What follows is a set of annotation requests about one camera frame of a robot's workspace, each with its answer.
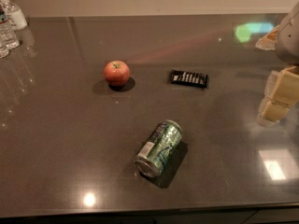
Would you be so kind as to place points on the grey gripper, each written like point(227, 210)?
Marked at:
point(290, 39)

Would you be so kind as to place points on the green soda can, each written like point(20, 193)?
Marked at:
point(159, 148)

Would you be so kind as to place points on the black snack bar wrapper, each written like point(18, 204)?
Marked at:
point(189, 78)

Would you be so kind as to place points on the red apple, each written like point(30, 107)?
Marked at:
point(117, 73)

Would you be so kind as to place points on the white pump sanitizer bottle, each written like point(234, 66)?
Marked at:
point(14, 14)

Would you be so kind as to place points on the clear plastic water bottle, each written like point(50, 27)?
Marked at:
point(6, 33)

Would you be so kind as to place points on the clear bottle at edge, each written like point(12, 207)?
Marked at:
point(3, 49)

